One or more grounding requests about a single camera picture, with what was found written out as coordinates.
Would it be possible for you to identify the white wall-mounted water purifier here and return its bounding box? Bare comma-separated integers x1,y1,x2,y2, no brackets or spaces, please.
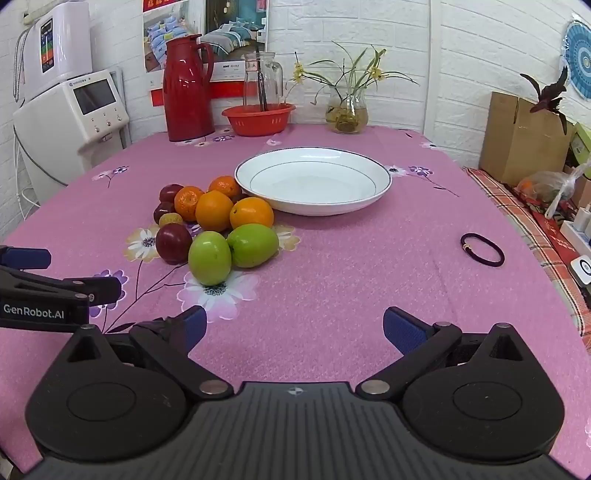
17,2,93,101

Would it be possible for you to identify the small tangerine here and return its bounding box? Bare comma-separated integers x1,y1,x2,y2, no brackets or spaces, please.
174,186,205,222
208,176,243,200

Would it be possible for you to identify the glass pitcher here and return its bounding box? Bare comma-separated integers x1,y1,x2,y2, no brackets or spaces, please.
242,52,284,112

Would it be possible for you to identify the small white device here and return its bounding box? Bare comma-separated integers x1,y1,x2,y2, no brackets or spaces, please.
569,255,591,288

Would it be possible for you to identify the grey hose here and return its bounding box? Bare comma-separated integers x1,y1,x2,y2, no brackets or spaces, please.
13,28,29,103

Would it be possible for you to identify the purple-leaf plant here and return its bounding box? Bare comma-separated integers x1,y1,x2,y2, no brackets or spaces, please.
519,67,571,136

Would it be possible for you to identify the green box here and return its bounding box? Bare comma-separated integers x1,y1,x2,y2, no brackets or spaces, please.
570,122,591,163

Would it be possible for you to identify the glass vase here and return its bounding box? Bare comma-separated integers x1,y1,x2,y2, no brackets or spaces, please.
325,85,369,135

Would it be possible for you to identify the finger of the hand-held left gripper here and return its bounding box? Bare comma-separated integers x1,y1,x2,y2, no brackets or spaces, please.
0,267,122,308
0,246,52,271

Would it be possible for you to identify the pink floral tablecloth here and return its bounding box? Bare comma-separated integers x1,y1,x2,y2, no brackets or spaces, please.
0,122,585,472

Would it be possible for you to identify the dark utensil in pitcher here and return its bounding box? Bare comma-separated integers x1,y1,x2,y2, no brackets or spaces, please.
255,44,269,112

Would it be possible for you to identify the white power strip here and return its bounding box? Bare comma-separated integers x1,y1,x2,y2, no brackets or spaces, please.
558,218,591,252

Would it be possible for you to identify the cardboard box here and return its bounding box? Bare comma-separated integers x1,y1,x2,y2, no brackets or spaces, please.
479,91,576,188

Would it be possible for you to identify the white plate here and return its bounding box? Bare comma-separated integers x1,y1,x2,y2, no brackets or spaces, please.
235,147,393,217

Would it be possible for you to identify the large orange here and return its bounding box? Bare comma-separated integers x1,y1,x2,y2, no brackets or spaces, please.
229,197,275,230
195,190,234,232

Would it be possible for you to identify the green jujube fruit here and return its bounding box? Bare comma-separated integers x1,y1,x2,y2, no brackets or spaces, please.
188,231,232,286
226,224,280,269

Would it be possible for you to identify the black hair tie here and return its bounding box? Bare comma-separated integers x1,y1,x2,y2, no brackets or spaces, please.
460,233,505,267

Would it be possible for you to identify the wall poster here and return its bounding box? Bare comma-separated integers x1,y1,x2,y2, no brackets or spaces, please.
142,0,269,108

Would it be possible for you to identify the red plastic basket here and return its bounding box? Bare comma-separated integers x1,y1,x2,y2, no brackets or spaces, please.
222,103,297,137

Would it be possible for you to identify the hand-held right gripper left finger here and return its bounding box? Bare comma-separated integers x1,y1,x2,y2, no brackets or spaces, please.
60,305,234,400

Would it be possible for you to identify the blue round wall hanging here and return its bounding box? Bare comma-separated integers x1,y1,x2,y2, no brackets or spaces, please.
560,14,591,101

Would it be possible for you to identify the white wall pipe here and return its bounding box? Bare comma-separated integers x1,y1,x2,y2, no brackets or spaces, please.
423,0,442,134

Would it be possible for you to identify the red thermos jug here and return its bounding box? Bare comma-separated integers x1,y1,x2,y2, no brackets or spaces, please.
161,34,215,142

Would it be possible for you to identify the clear plastic bag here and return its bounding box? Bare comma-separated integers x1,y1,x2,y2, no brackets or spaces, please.
516,161,591,220

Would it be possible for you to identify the white cable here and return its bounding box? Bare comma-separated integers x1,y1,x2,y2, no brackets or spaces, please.
13,127,57,224

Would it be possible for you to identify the large red plum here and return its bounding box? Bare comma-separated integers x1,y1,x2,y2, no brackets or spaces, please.
156,223,193,265

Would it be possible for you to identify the plaid cloth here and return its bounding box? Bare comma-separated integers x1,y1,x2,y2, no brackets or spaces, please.
464,166,591,334

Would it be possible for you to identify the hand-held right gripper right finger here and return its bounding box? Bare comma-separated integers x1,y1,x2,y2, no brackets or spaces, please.
355,306,532,400

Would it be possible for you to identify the green plant with yellow flowers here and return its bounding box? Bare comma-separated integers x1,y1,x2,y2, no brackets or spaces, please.
284,41,419,108

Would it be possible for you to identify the white machine with screen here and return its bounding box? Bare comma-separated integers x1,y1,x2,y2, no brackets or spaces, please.
13,69,130,205

